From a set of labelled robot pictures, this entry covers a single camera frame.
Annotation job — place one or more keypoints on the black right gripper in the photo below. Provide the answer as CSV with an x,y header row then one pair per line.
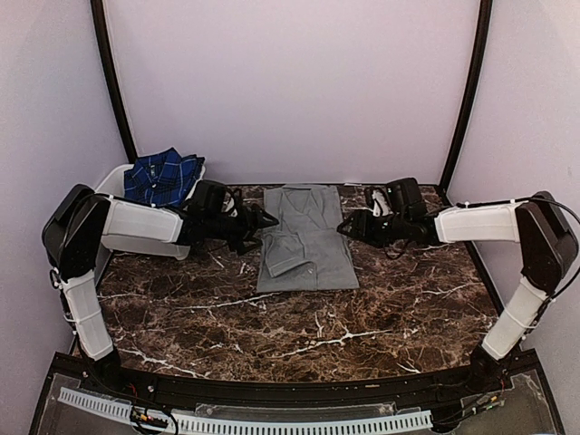
x,y
362,227

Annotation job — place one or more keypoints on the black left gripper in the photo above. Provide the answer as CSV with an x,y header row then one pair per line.
x,y
250,226

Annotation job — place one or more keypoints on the grey long sleeve shirt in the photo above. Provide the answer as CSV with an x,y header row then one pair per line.
x,y
304,252

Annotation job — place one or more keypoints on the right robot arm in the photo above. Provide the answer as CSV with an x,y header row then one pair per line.
x,y
537,224

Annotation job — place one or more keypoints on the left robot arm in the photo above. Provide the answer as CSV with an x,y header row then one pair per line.
x,y
87,223

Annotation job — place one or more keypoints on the blue plaid shirt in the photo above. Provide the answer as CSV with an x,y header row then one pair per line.
x,y
163,179

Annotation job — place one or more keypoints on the white plastic bin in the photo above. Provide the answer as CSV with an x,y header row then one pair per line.
x,y
118,181

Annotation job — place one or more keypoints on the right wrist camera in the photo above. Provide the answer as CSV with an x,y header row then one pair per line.
x,y
378,202

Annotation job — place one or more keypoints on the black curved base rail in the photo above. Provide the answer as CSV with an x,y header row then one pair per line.
x,y
429,390

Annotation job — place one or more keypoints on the white slotted cable duct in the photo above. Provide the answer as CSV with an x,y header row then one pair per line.
x,y
182,423

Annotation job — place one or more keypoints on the right black frame post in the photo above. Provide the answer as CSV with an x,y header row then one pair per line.
x,y
469,96

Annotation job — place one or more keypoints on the black frame post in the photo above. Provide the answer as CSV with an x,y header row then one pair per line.
x,y
469,96
111,79

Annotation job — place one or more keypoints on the left black frame post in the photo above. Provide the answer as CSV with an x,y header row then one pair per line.
x,y
111,79

